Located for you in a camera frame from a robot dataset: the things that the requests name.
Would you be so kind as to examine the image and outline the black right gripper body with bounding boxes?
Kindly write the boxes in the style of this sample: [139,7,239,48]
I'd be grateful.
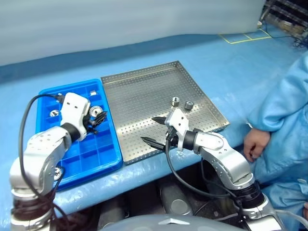
[165,126,180,148]

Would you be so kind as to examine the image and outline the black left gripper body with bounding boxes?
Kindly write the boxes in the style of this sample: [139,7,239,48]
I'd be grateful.
[83,114,99,134]

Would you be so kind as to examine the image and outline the blue plastic compartment tray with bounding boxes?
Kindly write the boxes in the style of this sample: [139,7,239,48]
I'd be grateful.
[35,78,124,192]

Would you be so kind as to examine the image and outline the perforated steel tray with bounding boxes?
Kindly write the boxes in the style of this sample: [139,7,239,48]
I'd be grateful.
[100,60,231,166]

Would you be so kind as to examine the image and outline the person's bare hand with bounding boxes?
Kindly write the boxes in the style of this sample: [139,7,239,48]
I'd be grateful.
[243,128,271,162]

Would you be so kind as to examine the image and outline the dark rounded grey shape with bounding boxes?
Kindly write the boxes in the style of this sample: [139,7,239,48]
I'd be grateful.
[158,182,193,216]

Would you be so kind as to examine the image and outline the grey robot torso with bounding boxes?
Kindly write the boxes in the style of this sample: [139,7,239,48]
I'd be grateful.
[101,213,244,231]

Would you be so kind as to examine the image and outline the white foam sheet backdrop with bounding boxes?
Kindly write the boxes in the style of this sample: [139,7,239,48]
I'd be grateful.
[0,0,267,67]

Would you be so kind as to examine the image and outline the person in blue suit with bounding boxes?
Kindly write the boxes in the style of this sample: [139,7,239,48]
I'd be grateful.
[245,51,308,228]

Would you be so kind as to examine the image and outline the dark equipment rack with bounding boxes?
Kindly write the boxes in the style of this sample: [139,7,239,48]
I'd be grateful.
[261,0,308,34]

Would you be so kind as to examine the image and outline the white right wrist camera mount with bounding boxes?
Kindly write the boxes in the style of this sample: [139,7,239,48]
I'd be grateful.
[165,108,190,152]

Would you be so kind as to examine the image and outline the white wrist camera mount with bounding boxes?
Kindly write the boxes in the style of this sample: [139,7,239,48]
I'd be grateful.
[165,108,190,152]
[59,92,90,141]

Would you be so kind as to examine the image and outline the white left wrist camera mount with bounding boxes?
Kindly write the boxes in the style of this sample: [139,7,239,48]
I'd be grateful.
[59,92,90,141]

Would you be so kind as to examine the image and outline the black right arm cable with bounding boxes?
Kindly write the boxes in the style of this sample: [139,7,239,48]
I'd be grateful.
[165,134,244,217]

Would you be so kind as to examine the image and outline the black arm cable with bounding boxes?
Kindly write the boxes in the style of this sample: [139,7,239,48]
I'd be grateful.
[165,134,244,217]
[18,93,71,231]

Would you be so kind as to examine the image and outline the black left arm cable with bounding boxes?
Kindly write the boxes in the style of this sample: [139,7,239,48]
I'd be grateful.
[18,93,71,231]

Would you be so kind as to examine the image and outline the black floor cables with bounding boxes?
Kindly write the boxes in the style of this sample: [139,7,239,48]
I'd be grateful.
[290,31,308,50]

